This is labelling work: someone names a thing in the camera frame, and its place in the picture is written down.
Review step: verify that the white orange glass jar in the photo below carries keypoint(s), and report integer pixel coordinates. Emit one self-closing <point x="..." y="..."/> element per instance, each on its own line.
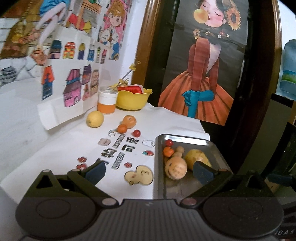
<point x="107" y="98"/>

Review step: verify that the yellow lemon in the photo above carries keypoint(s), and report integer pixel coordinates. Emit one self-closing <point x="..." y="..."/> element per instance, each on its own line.
<point x="95" y="119"/>

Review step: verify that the small orange tangerine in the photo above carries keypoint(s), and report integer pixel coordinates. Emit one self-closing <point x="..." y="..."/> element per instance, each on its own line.
<point x="122" y="128"/>

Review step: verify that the large orange mandarin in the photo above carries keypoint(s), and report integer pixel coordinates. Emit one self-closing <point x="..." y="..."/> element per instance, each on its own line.
<point x="129" y="120"/>

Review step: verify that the yellow plastic bowl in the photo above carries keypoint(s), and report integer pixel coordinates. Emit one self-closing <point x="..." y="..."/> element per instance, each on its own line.
<point x="132" y="101"/>

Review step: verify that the small tangerine in tray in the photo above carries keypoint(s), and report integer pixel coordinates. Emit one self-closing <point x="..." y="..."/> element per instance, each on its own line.
<point x="168" y="151"/>

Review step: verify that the metal baking tray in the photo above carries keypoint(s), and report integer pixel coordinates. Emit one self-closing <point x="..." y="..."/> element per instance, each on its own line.
<point x="164" y="187"/>

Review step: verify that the colourful houses drawing paper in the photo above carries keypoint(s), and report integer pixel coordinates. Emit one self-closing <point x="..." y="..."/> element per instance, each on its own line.
<point x="70" y="82"/>

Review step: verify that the brown wooden frame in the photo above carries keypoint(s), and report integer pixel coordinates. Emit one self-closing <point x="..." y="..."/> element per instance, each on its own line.
<point x="145" y="40"/>

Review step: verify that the cartoon drawing paper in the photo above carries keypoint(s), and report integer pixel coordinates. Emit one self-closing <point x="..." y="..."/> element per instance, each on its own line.
<point x="28" y="29"/>

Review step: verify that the yellow flower twig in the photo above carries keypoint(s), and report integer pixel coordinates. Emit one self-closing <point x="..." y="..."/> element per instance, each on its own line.
<point x="123" y="82"/>

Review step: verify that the red cherry tomato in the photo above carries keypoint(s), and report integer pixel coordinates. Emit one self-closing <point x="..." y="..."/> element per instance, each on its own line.
<point x="136" y="133"/>
<point x="169" y="143"/>

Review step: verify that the white printed tablecloth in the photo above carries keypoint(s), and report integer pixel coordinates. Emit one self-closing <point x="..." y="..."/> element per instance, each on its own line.
<point x="61" y="155"/>

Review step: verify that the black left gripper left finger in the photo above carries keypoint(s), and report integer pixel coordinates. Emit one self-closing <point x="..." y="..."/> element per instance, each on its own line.
<point x="75" y="184"/>

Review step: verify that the green yellow mango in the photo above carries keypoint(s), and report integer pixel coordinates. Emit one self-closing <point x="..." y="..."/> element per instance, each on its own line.
<point x="196" y="155"/>

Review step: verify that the girl in orange dress poster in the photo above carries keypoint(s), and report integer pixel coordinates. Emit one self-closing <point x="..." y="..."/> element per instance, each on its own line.
<point x="205" y="59"/>

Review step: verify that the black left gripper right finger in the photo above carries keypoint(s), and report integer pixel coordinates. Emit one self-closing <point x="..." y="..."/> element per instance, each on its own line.
<point x="223" y="183"/>

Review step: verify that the red plastic mold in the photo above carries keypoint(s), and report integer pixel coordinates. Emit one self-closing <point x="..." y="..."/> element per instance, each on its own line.
<point x="132" y="88"/>

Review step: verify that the tan striped round fruit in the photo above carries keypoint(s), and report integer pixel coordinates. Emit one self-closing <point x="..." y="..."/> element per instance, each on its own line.
<point x="176" y="168"/>

